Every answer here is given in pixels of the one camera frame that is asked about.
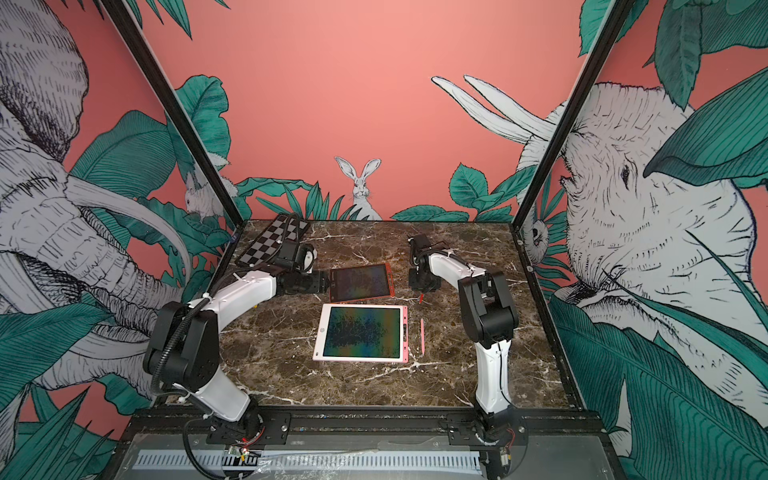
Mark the black frame post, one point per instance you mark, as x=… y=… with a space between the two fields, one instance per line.
x=607 y=35
x=127 y=27

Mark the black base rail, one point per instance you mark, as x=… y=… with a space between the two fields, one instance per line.
x=272 y=425

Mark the pink white writing tablet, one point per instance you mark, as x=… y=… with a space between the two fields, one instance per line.
x=362 y=333

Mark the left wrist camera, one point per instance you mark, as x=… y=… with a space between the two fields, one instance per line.
x=295 y=256

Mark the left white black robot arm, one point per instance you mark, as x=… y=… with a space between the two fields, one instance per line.
x=183 y=354

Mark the black white checkerboard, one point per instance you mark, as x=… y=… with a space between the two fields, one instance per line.
x=270 y=239

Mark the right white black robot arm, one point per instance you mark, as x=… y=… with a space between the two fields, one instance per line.
x=487 y=310

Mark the right black frame post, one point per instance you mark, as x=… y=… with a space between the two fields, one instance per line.
x=607 y=35

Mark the red writing tablet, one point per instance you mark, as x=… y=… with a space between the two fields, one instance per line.
x=361 y=283

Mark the white slotted cable duct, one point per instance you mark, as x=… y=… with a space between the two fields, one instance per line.
x=283 y=460

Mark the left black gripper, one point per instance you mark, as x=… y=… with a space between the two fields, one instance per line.
x=318 y=282

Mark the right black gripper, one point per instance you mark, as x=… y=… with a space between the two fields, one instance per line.
x=413 y=283

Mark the left black frame post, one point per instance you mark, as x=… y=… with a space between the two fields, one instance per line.
x=127 y=27

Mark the pink stylus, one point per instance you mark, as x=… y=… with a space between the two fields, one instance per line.
x=422 y=336

